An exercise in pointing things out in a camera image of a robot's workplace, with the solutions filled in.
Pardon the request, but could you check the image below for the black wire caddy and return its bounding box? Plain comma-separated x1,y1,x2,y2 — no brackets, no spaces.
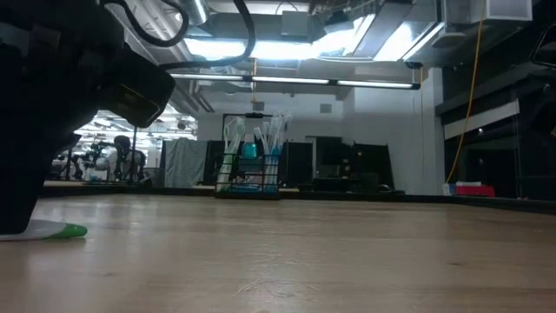
215,151,282,201

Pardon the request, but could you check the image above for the yellow hanging cable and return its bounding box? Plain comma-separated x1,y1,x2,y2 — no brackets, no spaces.
445,0,487,184

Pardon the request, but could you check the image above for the blue and white toothbrush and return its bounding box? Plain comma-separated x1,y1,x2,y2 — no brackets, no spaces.
262,121,277,193

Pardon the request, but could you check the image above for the grey cloth cover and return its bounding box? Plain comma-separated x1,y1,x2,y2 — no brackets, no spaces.
162,137,210,190

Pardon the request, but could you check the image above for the black upright panel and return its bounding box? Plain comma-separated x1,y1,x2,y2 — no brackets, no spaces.
277,141,314,190
350,143,394,191

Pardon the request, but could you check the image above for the person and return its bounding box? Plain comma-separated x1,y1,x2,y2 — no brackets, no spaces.
103,134,147,184

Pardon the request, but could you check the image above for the long ceiling light fixture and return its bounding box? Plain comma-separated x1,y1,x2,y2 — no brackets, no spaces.
169,71,421,91

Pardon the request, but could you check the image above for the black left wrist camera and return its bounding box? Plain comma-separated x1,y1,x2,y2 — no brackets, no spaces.
102,47,177,130

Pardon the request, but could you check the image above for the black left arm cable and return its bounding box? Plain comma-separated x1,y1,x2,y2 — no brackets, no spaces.
103,0,258,71

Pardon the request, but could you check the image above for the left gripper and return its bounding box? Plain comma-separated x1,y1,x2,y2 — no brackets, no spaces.
0,0,145,236

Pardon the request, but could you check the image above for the red flat box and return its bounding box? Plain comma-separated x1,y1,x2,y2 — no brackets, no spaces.
453,184,497,198

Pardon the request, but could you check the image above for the teal mouthwash bottle white cap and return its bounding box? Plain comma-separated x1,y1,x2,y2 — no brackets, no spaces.
241,142,260,162

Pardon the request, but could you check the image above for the green and white toothbrush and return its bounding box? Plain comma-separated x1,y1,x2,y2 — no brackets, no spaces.
216,123,236,193
0,218,89,243
225,117,247,193

